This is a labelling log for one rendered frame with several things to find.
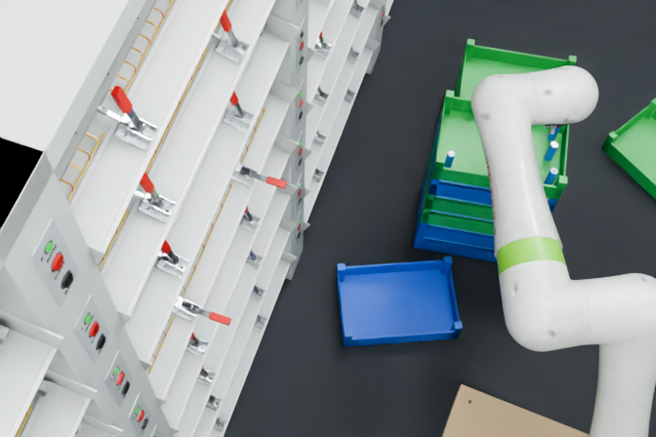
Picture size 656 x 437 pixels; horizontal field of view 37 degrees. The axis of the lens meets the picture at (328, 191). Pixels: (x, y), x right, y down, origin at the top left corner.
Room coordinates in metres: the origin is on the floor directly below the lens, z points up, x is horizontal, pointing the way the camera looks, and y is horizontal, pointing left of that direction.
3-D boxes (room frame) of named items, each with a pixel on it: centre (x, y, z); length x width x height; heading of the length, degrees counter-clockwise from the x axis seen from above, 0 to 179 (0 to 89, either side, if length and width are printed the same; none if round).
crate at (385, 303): (0.92, -0.20, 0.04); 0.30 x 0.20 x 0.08; 99
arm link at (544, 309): (0.63, -0.38, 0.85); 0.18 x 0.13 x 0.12; 8
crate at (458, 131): (1.18, -0.40, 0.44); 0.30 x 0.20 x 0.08; 84
